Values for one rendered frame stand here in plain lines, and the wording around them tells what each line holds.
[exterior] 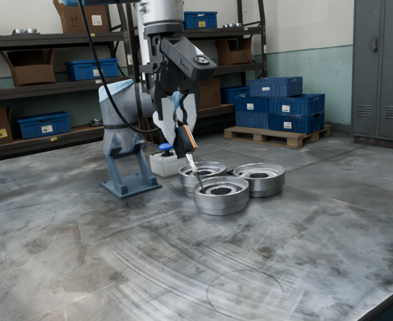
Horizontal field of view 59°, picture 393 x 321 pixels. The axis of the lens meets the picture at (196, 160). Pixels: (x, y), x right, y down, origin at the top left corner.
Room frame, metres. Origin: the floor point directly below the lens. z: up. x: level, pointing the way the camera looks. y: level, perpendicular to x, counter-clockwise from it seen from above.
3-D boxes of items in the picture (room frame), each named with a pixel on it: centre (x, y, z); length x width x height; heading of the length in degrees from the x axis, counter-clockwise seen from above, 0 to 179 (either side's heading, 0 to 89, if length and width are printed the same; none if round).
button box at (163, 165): (0.87, 0.07, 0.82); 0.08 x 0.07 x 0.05; 31
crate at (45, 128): (3.94, 1.68, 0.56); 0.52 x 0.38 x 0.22; 118
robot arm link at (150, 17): (0.66, 0.04, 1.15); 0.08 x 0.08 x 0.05
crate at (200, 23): (5.06, -0.16, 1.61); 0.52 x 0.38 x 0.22; 124
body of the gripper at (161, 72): (0.67, 0.04, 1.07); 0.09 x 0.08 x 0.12; 32
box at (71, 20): (4.25, 1.13, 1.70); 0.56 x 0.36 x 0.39; 116
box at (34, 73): (3.92, 1.69, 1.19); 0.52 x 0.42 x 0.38; 121
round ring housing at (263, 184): (0.68, -0.13, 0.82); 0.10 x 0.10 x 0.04
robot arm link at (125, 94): (1.17, 0.23, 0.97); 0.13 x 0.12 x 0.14; 98
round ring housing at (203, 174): (0.73, -0.01, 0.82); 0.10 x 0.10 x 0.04
